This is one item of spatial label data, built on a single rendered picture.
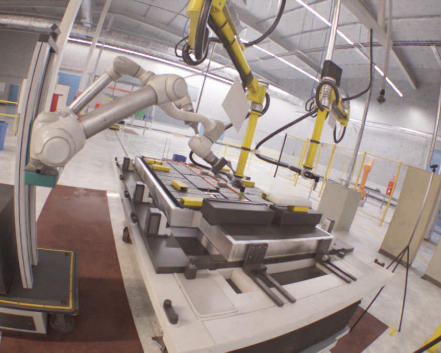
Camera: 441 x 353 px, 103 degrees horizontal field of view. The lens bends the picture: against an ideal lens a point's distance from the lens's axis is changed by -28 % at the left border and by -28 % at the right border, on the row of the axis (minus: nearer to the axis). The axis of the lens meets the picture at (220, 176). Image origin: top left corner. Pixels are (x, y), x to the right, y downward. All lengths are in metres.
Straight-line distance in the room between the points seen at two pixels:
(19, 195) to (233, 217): 1.19
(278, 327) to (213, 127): 1.24
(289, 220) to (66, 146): 1.34
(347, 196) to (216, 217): 4.78
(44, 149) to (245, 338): 0.98
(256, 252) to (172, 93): 0.87
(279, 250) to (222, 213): 0.39
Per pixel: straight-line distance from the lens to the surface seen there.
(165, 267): 1.10
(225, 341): 0.89
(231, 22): 1.35
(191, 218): 1.48
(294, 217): 1.67
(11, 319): 1.76
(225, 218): 1.33
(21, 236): 1.55
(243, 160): 1.79
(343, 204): 5.88
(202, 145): 1.63
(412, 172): 5.51
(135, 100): 1.11
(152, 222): 1.29
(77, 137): 1.01
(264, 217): 1.48
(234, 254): 1.23
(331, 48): 2.56
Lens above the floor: 1.48
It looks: 10 degrees down
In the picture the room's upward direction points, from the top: 14 degrees clockwise
